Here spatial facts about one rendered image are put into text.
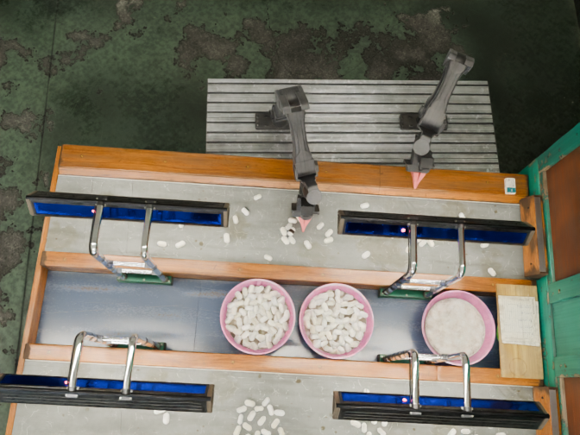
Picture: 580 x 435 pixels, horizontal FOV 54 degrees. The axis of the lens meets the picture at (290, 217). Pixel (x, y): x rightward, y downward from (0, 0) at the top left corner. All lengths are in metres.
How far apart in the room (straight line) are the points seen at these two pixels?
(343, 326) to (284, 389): 0.31
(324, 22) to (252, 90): 1.13
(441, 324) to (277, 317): 0.60
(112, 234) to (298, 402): 0.90
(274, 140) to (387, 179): 0.49
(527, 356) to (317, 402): 0.76
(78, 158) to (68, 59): 1.23
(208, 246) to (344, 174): 0.59
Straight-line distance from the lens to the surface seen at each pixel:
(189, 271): 2.09
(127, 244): 2.18
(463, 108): 2.55
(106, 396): 1.75
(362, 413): 1.74
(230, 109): 2.40
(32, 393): 1.81
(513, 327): 2.22
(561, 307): 2.17
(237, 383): 2.06
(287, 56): 3.32
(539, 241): 2.24
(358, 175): 2.21
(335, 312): 2.09
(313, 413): 2.07
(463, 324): 2.20
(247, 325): 2.07
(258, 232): 2.13
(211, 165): 2.20
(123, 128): 3.18
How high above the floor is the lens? 2.80
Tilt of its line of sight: 73 degrees down
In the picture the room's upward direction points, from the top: 10 degrees clockwise
